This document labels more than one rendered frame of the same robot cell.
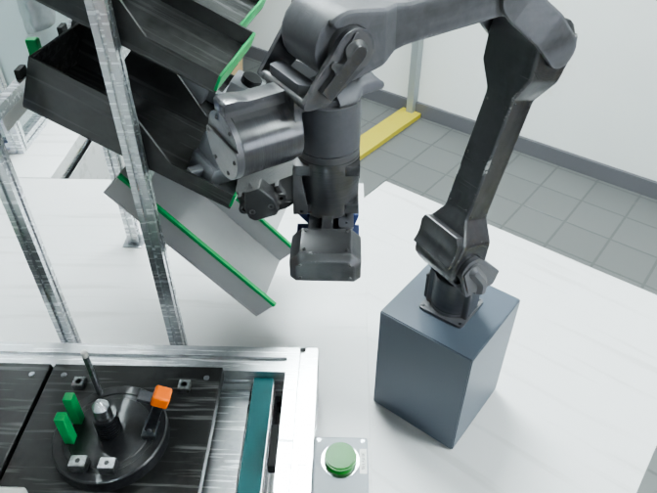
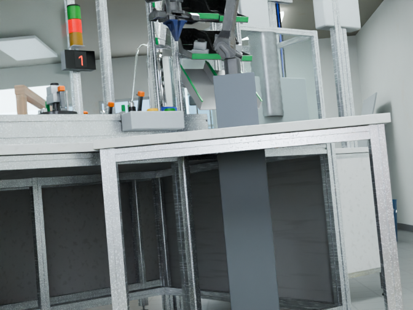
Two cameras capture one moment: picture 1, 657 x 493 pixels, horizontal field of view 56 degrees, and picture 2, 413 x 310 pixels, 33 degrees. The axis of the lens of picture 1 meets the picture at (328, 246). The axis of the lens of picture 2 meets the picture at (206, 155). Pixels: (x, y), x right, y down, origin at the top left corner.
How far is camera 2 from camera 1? 2.41 m
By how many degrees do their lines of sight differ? 65
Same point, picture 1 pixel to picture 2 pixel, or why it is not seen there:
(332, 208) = (168, 11)
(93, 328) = not seen: hidden behind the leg
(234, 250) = (209, 96)
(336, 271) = (153, 15)
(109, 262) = not seen: hidden behind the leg
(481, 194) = (225, 20)
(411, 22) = not seen: outside the picture
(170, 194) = (199, 79)
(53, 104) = (168, 40)
